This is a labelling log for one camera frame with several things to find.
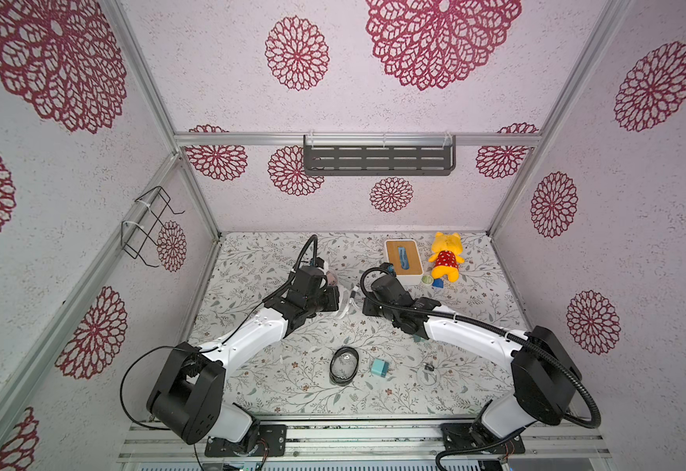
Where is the clear round container lid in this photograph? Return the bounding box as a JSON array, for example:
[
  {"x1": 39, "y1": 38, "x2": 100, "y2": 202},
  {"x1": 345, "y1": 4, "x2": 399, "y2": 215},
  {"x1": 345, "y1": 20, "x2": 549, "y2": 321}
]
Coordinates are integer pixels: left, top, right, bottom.
[{"x1": 337, "y1": 288, "x2": 362, "y2": 319}]

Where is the black rimmed round lid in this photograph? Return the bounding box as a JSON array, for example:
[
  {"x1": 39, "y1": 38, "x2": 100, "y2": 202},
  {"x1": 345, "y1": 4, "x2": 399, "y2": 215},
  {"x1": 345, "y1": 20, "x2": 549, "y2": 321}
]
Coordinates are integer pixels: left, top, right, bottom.
[{"x1": 328, "y1": 347, "x2": 360, "y2": 387}]

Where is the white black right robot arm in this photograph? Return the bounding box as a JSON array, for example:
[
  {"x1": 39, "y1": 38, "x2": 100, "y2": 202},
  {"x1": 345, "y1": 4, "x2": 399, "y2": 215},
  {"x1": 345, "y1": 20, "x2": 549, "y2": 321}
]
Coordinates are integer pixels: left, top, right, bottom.
[{"x1": 360, "y1": 268, "x2": 601, "y2": 444}]

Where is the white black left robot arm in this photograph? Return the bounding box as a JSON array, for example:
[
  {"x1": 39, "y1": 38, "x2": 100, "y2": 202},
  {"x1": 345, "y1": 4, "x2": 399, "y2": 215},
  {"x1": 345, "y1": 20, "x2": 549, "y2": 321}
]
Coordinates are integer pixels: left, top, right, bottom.
[{"x1": 146, "y1": 266, "x2": 339, "y2": 453}]

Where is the white wooden-top tissue box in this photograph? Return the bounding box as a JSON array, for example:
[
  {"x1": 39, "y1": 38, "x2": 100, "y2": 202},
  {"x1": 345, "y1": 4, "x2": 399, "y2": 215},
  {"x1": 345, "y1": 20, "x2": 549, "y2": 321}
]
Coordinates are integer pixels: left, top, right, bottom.
[{"x1": 384, "y1": 239, "x2": 425, "y2": 286}]

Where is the teal charger plug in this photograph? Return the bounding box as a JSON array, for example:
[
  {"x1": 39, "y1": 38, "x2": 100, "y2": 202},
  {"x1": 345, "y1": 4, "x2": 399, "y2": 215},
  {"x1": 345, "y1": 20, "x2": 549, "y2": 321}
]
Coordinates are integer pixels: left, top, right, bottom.
[{"x1": 370, "y1": 358, "x2": 389, "y2": 378}]

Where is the yellow plush bear toy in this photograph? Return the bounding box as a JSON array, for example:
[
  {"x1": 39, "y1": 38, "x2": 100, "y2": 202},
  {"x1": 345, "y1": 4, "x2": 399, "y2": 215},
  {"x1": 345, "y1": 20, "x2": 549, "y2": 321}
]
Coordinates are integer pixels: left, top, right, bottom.
[{"x1": 429, "y1": 233, "x2": 465, "y2": 283}]

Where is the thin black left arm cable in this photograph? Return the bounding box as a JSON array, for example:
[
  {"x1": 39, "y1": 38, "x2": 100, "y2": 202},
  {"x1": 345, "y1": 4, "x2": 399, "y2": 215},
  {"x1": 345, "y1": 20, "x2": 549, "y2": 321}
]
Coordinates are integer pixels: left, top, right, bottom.
[{"x1": 118, "y1": 234, "x2": 321, "y2": 431}]

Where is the grey wall shelf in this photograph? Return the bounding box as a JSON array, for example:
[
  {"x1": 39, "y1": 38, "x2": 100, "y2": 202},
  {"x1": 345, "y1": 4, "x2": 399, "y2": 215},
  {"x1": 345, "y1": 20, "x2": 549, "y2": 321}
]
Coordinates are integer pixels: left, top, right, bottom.
[{"x1": 302, "y1": 135, "x2": 456, "y2": 177}]

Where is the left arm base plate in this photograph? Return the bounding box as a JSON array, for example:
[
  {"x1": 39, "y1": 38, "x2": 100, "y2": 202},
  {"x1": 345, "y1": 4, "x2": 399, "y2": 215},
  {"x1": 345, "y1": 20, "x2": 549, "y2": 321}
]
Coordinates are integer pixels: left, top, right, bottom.
[{"x1": 205, "y1": 423, "x2": 288, "y2": 458}]

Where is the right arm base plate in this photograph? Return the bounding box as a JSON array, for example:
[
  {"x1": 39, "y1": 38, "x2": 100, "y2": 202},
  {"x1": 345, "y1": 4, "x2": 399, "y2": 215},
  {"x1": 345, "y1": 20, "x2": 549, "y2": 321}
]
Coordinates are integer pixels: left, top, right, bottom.
[{"x1": 440, "y1": 422, "x2": 525, "y2": 455}]

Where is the black wire wall rack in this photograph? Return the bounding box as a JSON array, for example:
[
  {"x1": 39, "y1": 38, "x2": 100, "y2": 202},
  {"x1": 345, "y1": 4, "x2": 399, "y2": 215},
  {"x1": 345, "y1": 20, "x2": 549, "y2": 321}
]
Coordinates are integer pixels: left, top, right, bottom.
[{"x1": 119, "y1": 186, "x2": 187, "y2": 273}]

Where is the aluminium front rail frame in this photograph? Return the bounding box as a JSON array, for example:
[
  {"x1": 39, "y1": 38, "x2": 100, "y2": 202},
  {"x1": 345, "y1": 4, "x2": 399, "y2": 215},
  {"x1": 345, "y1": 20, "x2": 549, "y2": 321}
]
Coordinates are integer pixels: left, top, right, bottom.
[{"x1": 113, "y1": 415, "x2": 615, "y2": 470}]

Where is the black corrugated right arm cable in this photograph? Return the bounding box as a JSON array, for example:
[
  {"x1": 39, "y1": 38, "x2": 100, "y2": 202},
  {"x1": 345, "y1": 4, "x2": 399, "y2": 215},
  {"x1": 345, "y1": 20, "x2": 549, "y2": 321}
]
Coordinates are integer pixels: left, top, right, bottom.
[{"x1": 359, "y1": 266, "x2": 603, "y2": 471}]

